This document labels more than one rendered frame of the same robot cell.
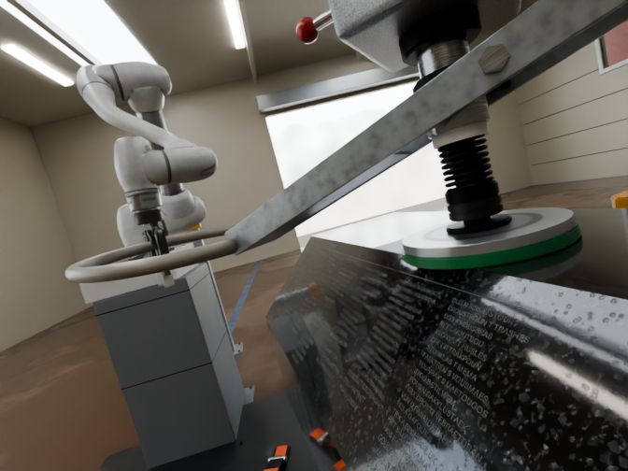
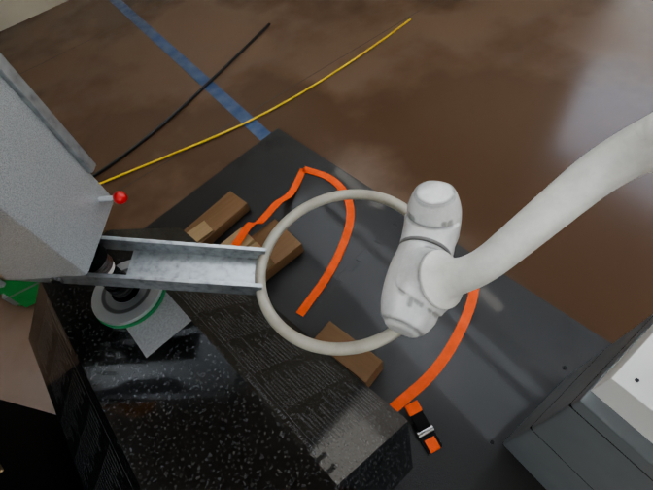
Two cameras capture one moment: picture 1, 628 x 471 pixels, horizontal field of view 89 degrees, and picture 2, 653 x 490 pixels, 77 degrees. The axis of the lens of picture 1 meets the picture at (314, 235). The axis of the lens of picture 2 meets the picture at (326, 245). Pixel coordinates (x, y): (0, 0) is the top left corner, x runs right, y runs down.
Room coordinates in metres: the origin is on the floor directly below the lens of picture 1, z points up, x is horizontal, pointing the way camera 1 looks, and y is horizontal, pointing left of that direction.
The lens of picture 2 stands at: (1.30, 0.08, 1.87)
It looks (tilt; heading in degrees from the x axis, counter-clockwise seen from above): 57 degrees down; 158
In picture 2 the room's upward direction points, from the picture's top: 14 degrees counter-clockwise
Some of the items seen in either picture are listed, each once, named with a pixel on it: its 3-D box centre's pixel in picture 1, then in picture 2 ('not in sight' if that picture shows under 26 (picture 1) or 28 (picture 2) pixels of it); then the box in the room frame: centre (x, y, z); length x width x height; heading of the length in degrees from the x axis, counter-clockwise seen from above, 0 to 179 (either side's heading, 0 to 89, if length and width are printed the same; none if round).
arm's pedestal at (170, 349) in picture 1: (180, 355); (629, 437); (1.55, 0.79, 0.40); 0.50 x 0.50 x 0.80; 5
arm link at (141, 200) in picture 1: (144, 201); not in sight; (0.97, 0.46, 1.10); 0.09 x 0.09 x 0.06
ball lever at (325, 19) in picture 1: (321, 21); (111, 198); (0.46, -0.08, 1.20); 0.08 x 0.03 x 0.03; 57
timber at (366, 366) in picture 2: not in sight; (348, 354); (0.74, 0.28, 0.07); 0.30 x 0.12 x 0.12; 16
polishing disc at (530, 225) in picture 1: (478, 230); (127, 291); (0.45, -0.23, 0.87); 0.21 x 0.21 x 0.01
